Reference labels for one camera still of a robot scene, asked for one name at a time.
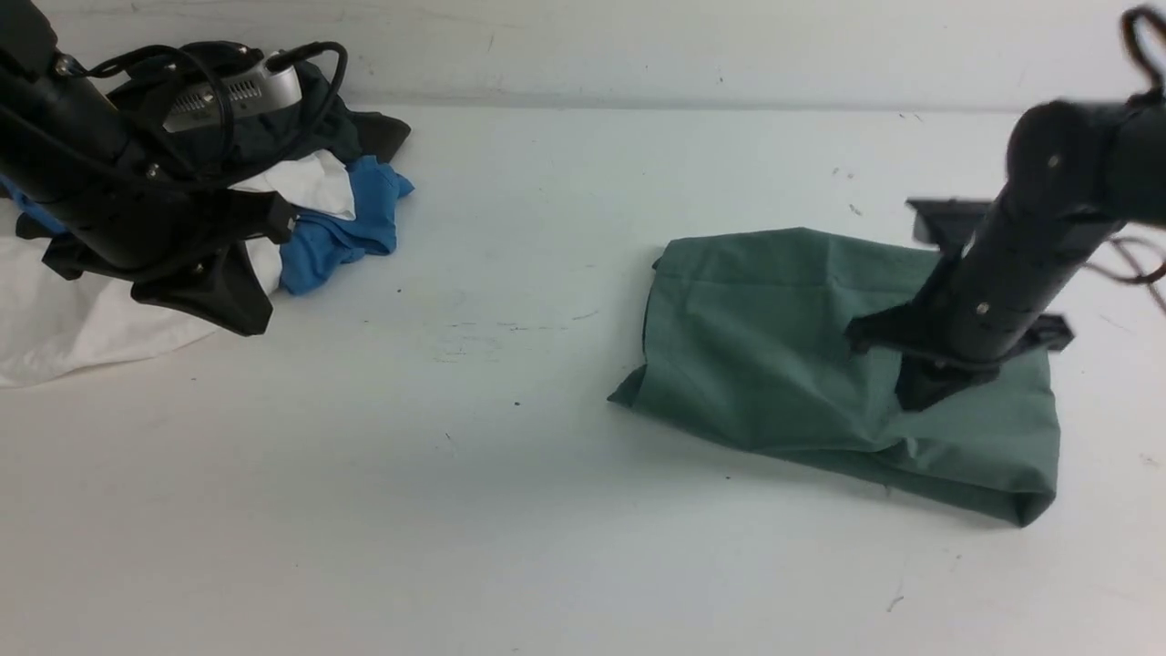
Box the black camera cable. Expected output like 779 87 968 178
55 41 350 197

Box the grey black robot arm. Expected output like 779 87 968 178
1 1 295 336

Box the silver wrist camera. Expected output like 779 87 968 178
163 56 302 133

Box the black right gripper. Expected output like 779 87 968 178
845 192 1123 414

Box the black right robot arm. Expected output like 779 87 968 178
845 5 1165 412

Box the green long-sleeve top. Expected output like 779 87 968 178
609 228 1060 527

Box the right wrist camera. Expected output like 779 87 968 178
906 198 993 253

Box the white garment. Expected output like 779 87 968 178
1 150 354 389

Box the dark grey garment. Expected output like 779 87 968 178
108 41 410 176

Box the blue garment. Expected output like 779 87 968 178
1 150 414 310

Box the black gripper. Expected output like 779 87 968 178
3 55 294 336

